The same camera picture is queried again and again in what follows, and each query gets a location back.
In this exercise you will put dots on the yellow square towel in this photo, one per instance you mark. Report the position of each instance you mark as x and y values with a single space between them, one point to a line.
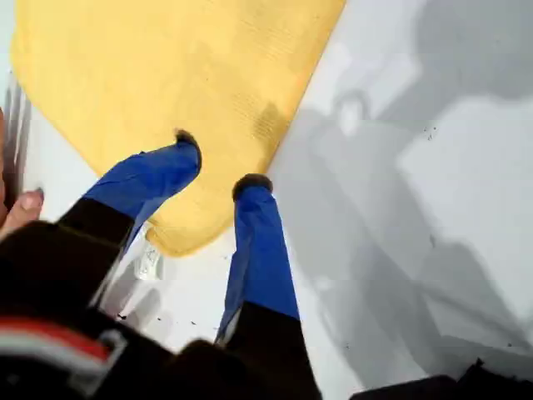
166 62

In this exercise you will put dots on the person's hand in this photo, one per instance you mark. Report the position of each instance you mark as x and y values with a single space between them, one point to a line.
25 206

